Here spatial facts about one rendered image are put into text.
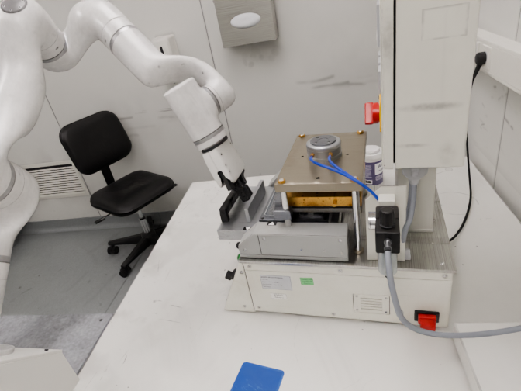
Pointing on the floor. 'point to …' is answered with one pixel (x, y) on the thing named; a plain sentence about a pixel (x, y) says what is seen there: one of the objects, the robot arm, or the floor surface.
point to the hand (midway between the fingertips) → (245, 193)
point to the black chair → (100, 134)
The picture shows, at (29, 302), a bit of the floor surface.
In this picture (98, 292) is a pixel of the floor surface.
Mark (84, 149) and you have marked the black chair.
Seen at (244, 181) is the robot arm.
